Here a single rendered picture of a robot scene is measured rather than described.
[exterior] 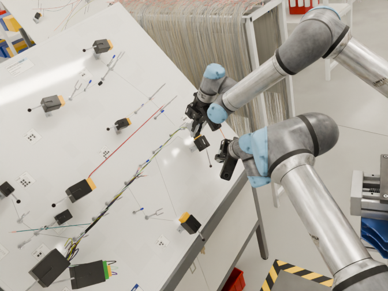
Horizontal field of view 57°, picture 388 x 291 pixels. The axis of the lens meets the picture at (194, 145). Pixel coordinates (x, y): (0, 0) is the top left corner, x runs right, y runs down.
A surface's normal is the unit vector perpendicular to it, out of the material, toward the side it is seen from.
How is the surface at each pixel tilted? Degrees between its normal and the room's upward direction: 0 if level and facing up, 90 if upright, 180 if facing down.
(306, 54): 82
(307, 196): 29
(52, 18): 50
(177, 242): 54
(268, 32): 90
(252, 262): 0
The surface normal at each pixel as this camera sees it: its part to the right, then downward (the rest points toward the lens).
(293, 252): -0.24, -0.79
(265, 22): -0.66, 0.55
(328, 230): -0.49, -0.41
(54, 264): 0.52, -0.34
